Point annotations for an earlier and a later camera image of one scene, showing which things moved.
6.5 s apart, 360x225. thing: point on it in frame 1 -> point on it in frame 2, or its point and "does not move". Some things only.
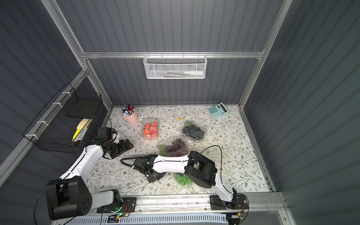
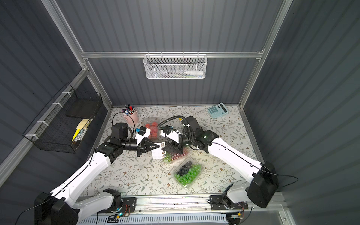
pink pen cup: (131, 114) does not move
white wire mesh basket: (174, 66) does not move
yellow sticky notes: (81, 124) does not move
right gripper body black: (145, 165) -> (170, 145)
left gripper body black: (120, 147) -> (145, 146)
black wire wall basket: (64, 125) does not move
